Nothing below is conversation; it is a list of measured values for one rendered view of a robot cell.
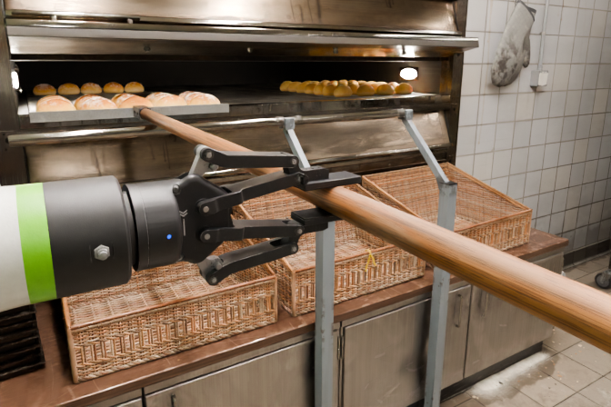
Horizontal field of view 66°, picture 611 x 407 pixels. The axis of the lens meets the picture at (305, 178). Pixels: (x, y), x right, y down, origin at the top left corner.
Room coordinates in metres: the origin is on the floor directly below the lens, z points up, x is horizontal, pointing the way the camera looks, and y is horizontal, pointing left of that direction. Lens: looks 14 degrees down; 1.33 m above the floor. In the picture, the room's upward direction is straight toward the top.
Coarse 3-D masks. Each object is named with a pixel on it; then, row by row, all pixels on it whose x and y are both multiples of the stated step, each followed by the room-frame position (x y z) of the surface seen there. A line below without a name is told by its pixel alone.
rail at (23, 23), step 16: (192, 32) 1.50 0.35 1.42; (208, 32) 1.53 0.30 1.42; (224, 32) 1.55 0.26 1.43; (240, 32) 1.58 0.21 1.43; (256, 32) 1.61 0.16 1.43; (272, 32) 1.64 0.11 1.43; (288, 32) 1.68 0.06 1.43; (304, 32) 1.71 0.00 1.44; (320, 32) 1.74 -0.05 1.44; (336, 32) 1.78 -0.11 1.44
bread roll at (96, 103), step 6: (84, 102) 1.32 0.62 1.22; (90, 102) 1.32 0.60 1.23; (96, 102) 1.32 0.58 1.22; (102, 102) 1.33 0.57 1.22; (108, 102) 1.34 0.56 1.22; (84, 108) 1.31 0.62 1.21; (90, 108) 1.31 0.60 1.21; (96, 108) 1.31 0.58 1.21; (102, 108) 1.32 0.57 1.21; (108, 108) 1.33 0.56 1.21
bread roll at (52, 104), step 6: (48, 102) 1.27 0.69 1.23; (54, 102) 1.27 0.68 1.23; (60, 102) 1.28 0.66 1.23; (66, 102) 1.29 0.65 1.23; (42, 108) 1.26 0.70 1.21; (48, 108) 1.26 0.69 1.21; (54, 108) 1.26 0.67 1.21; (60, 108) 1.27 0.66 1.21; (66, 108) 1.28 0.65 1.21; (72, 108) 1.29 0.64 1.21
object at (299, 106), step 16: (400, 96) 2.18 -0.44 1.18; (416, 96) 2.18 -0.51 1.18; (432, 96) 2.23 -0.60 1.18; (448, 96) 2.28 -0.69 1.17; (240, 112) 1.73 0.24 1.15; (256, 112) 1.76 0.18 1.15; (272, 112) 1.80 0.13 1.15; (288, 112) 1.83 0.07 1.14; (304, 112) 1.87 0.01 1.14; (32, 128) 1.39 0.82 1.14
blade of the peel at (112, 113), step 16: (32, 112) 1.22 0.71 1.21; (48, 112) 1.24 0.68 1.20; (64, 112) 1.26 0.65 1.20; (80, 112) 1.28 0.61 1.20; (96, 112) 1.30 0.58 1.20; (112, 112) 1.32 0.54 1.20; (128, 112) 1.34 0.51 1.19; (160, 112) 1.39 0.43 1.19; (176, 112) 1.41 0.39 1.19; (192, 112) 1.44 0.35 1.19; (208, 112) 1.46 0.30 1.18; (224, 112) 1.49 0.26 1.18
